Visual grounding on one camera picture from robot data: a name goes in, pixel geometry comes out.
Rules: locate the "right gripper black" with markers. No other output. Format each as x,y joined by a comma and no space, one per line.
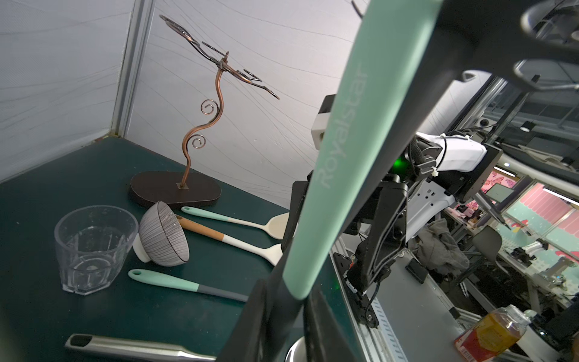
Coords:
311,233

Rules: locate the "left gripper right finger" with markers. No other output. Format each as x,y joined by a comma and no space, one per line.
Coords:
324,339

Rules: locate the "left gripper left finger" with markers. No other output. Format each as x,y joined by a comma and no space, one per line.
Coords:
245,342

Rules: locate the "cream spatula wooden handle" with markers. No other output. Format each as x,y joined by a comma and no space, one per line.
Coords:
272,254

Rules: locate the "steel turner metal handle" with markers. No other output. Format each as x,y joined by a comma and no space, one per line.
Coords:
129,349

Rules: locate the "grey slotted turner mint handle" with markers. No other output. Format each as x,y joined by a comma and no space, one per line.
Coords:
389,46

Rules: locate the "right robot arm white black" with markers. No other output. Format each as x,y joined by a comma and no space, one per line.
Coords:
433,173

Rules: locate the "black office chair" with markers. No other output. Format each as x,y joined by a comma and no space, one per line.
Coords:
488,243

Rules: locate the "pink striped bowl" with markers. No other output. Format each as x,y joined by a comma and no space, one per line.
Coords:
161,238

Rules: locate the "orange juice bottle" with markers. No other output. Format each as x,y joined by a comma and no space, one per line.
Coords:
493,334

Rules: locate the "clear drinking glass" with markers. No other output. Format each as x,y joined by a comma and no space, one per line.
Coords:
91,245

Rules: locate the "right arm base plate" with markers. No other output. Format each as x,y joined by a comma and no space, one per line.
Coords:
362,281

